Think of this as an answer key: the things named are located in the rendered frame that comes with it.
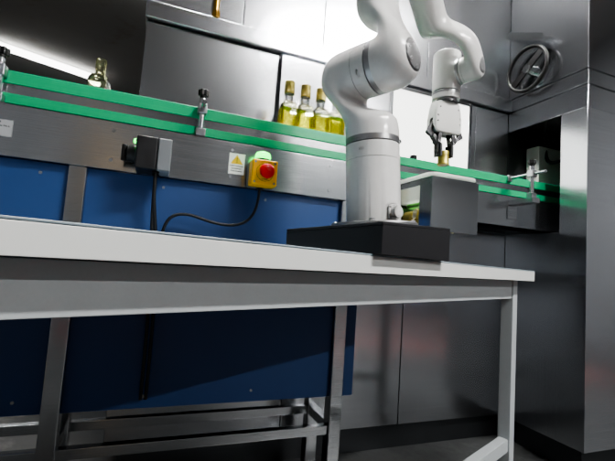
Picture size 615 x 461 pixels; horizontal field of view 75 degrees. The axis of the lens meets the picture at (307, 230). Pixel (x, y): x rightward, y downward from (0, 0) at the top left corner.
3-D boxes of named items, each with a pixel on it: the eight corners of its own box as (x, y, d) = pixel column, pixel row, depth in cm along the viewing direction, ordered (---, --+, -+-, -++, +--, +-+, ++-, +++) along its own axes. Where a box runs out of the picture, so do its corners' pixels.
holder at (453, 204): (419, 238, 144) (421, 195, 145) (477, 234, 118) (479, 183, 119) (378, 233, 138) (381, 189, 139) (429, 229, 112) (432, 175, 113)
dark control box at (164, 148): (168, 178, 104) (171, 147, 105) (169, 173, 97) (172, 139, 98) (134, 174, 102) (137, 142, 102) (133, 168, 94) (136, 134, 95)
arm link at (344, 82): (382, 134, 81) (380, 22, 83) (312, 151, 93) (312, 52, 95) (409, 146, 90) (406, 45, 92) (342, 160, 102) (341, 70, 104)
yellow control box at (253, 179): (269, 192, 114) (271, 166, 115) (276, 187, 107) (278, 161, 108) (245, 188, 112) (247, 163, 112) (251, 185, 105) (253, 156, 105)
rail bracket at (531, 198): (512, 219, 163) (512, 166, 165) (550, 217, 147) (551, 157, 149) (502, 219, 161) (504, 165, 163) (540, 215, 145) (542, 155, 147)
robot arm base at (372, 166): (436, 227, 86) (434, 143, 87) (371, 223, 75) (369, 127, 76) (375, 232, 101) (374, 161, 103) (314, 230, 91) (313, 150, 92)
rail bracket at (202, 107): (206, 140, 110) (210, 93, 111) (210, 133, 104) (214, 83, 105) (191, 137, 109) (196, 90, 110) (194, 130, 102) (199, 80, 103)
